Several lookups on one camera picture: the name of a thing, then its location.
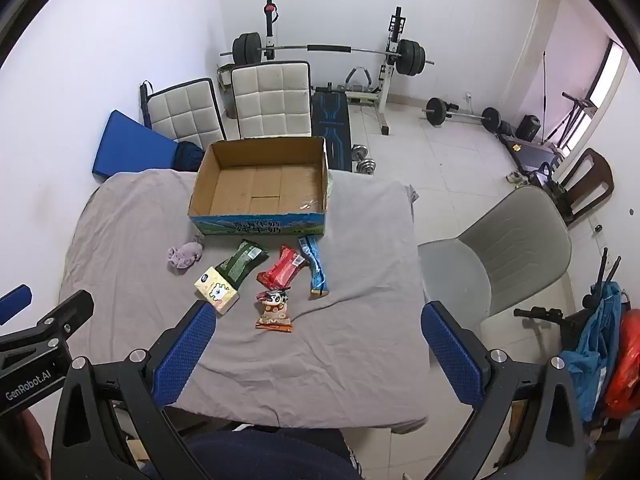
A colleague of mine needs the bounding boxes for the grey tablecloth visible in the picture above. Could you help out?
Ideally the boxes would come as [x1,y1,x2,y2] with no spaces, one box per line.
[59,170,433,433]

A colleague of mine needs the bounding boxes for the white bench press rack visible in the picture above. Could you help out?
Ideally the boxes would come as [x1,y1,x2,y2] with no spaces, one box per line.
[262,0,406,137]

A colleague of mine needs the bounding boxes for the black scooter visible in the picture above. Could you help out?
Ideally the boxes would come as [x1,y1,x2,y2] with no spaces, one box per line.
[514,305,593,351]

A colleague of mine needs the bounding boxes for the person's left forearm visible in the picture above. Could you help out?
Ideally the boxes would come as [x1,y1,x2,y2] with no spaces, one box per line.
[0,407,51,480]

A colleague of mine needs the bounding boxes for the black exercise machine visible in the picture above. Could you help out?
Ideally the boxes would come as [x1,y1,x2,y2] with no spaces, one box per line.
[540,50,601,146]

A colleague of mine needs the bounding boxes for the brown wooden chair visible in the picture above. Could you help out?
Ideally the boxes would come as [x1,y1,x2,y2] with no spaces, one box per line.
[552,147,616,226]

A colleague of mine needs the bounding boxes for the cardboard box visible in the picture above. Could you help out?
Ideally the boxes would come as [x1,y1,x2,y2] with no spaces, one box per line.
[187,136,331,238]

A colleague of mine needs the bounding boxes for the black weight bench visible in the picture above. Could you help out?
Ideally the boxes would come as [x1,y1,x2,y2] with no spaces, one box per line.
[310,86,353,173]

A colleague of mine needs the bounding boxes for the yellow tissue pack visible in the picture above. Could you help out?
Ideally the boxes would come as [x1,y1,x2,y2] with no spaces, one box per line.
[194,266,242,316]

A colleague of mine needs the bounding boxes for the red snack packet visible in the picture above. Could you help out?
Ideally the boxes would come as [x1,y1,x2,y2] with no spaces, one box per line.
[256,245,307,290]

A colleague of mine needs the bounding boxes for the blue snack packet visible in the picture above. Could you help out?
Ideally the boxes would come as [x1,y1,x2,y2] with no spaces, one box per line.
[297,235,332,297]

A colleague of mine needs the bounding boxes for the racked barbell with black plates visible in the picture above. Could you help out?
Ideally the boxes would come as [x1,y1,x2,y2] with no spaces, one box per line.
[220,32,436,77]

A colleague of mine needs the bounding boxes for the red bag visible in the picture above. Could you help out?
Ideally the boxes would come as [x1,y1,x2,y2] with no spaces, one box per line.
[602,309,640,416]

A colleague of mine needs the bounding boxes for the purple sock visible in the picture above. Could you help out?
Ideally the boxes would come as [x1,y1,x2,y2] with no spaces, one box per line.
[167,241,203,272]

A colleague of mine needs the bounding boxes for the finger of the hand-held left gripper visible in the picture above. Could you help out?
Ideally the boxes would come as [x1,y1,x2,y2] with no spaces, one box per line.
[0,284,32,326]
[0,290,96,356]

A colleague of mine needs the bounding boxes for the black speaker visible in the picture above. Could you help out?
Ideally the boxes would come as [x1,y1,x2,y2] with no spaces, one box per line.
[515,115,542,142]

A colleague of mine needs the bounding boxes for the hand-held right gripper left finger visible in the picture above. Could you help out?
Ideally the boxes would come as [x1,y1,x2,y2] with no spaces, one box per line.
[50,300,218,480]

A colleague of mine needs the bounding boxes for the blue foam mat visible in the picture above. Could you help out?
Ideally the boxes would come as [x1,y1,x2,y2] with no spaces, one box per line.
[91,110,183,181]

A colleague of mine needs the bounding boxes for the dark blue cloth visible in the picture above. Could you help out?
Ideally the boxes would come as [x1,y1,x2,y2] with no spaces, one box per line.
[172,141,207,173]

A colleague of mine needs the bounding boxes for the orange snack packet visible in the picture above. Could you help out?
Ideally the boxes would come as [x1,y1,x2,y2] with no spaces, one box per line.
[255,287,295,333]

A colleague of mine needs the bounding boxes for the person's legs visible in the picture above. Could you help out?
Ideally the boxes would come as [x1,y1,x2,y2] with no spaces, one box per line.
[140,427,361,480]

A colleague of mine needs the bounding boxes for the blue bag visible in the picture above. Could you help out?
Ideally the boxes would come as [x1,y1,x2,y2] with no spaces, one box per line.
[560,282,623,423]

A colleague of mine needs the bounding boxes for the short barbell with black plates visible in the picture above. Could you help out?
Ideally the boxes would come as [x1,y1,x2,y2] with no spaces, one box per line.
[422,97,502,132]

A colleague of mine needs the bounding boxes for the grey plastic chair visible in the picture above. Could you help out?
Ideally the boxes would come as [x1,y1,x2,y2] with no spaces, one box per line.
[417,186,573,331]

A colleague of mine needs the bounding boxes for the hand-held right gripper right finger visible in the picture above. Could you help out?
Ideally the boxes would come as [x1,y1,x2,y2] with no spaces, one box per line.
[421,301,588,480]

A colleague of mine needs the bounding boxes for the green snack packet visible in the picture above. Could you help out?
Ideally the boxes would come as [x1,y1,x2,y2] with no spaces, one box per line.
[216,240,269,293]

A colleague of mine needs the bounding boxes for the white padded chair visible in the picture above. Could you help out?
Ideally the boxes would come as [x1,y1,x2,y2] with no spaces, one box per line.
[147,77,227,148]
[230,61,313,141]

